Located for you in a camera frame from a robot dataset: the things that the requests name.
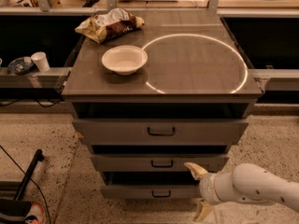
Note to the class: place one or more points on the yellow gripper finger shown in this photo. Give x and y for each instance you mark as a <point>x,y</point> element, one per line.
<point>203,210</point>
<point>197,171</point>

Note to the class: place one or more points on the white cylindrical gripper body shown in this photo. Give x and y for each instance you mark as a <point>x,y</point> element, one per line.
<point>206,188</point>

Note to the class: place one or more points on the grey drawer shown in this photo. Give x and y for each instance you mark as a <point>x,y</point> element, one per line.
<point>156,162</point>
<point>150,192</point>
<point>161,132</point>

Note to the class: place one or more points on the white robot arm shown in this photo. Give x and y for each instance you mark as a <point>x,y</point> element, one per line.
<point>246,184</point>

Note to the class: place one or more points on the grey drawer cabinet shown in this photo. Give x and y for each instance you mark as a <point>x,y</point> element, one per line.
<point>193,71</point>

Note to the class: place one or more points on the grey bottom drawer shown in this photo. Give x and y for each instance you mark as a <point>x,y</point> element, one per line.
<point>150,192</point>

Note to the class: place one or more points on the grey top drawer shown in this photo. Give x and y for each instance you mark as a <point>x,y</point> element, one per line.
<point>161,132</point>

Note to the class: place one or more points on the white bowl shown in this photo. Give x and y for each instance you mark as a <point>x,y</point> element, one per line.
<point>124,60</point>

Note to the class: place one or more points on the black pole stand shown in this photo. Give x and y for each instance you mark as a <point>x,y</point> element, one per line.
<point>17,189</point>

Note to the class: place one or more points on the crumpled chip bag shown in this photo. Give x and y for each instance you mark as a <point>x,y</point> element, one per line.
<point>116,22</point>

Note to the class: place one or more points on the shoe with orange toe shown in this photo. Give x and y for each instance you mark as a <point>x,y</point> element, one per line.
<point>21,212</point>

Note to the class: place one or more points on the white paper cup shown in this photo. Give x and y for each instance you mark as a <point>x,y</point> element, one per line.
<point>41,61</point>

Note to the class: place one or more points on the dark small plate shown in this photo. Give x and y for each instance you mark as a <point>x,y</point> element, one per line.
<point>21,66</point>

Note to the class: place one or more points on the metal rail shelf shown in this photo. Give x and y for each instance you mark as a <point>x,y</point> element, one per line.
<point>55,78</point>

